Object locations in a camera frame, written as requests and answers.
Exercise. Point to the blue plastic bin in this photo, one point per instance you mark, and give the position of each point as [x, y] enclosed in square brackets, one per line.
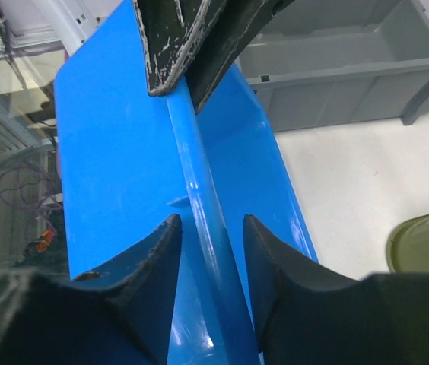
[155, 197]

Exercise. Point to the olive green slotted basket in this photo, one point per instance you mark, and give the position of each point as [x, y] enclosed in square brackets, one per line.
[407, 248]

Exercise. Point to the grey plastic crate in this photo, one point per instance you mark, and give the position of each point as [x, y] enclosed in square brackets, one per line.
[319, 63]

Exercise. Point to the aluminium rail frame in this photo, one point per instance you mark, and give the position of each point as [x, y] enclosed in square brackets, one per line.
[30, 57]

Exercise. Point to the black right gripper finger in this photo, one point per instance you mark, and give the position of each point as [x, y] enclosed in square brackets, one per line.
[171, 33]
[237, 25]
[305, 313]
[85, 315]

